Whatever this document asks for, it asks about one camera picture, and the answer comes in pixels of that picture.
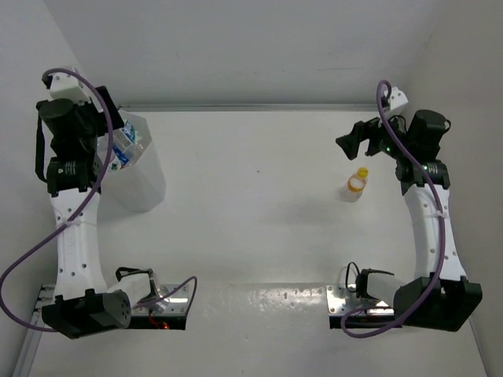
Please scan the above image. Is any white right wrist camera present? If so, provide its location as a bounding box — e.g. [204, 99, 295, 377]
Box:
[381, 86, 409, 118]

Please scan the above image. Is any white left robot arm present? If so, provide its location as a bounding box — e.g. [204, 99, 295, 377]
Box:
[36, 86, 152, 339]

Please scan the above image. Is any blue label Pocari bottle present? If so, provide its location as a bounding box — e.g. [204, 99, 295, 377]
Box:
[108, 150, 135, 171]

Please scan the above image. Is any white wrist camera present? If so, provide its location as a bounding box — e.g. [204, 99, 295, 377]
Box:
[44, 72, 92, 105]
[381, 86, 409, 118]

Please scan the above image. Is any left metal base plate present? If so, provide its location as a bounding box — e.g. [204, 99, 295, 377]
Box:
[132, 284, 191, 317]

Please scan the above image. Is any metal base plate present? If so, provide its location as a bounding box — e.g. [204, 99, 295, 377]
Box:
[325, 284, 394, 317]
[132, 284, 191, 317]

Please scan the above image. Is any yellow cap small bottle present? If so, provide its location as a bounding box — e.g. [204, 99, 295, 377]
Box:
[341, 167, 369, 203]

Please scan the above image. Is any translucent white plastic bin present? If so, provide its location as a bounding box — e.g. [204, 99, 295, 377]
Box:
[101, 110, 167, 212]

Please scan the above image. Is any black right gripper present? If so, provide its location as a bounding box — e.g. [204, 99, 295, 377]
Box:
[336, 107, 413, 160]

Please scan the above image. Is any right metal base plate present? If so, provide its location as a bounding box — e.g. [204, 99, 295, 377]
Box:
[325, 284, 394, 317]

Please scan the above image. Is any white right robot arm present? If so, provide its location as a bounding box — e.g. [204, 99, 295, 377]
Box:
[336, 110, 483, 332]

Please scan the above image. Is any clear bottle white label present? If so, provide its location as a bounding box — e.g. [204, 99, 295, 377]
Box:
[113, 121, 149, 160]

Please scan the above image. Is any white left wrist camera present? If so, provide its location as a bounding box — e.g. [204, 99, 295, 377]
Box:
[44, 72, 92, 105]

